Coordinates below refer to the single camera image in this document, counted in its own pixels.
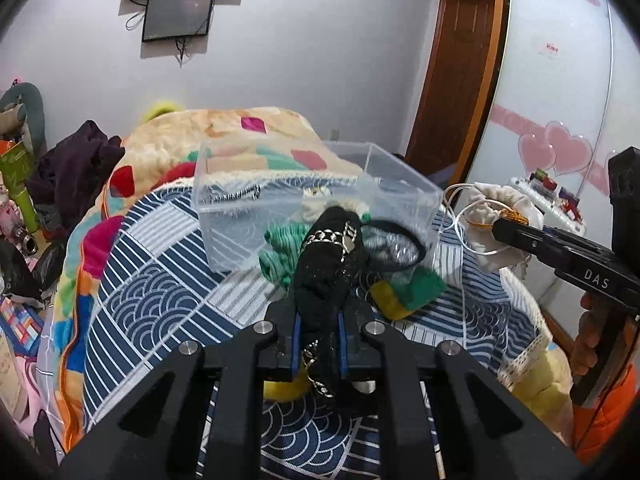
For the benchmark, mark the green knitted cloth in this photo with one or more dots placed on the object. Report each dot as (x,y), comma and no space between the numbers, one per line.
(278,260)

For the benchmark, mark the yellow felt ball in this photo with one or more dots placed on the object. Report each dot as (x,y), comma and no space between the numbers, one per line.
(284,392)

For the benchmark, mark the white suitcase with stickers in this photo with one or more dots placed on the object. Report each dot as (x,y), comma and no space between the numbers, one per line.
(559,207)

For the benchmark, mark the white heart wardrobe door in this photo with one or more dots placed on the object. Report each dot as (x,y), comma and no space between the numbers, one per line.
(566,101)

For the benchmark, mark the cream drawstring pouch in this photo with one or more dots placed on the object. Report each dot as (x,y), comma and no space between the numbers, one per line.
(473,209)

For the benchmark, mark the grey neck pillow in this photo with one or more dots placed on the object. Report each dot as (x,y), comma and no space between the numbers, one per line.
(22,117)

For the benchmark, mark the clear plastic storage box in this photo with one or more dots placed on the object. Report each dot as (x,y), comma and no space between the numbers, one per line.
(242,187)

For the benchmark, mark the yellow green sponge cloth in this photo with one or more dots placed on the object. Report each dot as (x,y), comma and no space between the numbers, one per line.
(397,298)

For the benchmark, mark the black camera lens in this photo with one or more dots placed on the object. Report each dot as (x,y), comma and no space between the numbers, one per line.
(23,240)

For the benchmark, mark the small black wall monitor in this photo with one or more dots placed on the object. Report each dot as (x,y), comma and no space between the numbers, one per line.
(174,19)

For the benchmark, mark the brown wooden door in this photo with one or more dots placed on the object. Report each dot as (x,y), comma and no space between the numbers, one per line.
(459,84)

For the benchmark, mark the yellow plush pillow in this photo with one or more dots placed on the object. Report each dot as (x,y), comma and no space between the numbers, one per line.
(161,108)

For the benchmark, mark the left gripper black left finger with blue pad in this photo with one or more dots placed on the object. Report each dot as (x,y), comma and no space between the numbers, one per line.
(200,409)

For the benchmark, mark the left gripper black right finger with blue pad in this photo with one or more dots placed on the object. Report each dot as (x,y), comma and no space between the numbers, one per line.
(440,413)

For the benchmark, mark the dark purple clothing pile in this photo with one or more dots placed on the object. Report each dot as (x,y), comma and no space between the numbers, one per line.
(68,178)

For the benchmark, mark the colourful blue book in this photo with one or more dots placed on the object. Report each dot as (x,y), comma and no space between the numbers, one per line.
(22,327)

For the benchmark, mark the floral fabric scrunchie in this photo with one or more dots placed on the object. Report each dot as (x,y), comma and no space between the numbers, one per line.
(317,200)

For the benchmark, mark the blue white patterned cloth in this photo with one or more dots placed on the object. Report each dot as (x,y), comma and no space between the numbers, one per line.
(157,290)

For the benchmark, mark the black chain purse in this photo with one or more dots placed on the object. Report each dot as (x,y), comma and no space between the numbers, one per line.
(330,259)

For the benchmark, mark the colourful plush blanket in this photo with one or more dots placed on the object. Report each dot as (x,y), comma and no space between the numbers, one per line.
(161,151)

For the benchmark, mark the green cardboard box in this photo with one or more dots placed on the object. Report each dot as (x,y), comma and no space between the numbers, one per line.
(17,165)

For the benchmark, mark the orange sleeve forearm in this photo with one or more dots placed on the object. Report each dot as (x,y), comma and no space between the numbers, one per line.
(593,429)

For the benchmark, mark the person's hand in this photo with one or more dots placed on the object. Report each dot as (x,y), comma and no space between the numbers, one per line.
(584,356)

